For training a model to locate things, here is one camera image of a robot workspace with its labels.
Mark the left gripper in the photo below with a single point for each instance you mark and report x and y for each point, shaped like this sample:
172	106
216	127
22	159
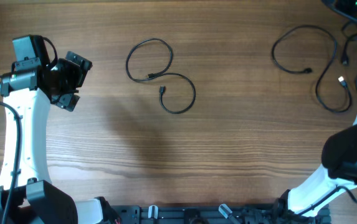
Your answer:
78	74

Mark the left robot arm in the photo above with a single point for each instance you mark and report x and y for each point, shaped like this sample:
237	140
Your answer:
35	83

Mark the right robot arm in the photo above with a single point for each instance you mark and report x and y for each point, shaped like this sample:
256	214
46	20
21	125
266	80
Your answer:
338	170

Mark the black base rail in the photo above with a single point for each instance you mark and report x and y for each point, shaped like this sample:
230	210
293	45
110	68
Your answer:
248	214

